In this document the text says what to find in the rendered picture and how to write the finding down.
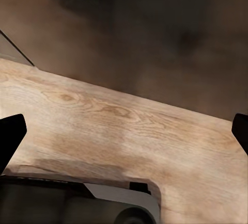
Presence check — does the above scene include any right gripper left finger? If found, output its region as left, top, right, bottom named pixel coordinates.
left=0, top=114, right=27, bottom=175

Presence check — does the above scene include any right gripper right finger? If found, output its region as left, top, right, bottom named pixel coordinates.
left=231, top=113, right=248, bottom=155

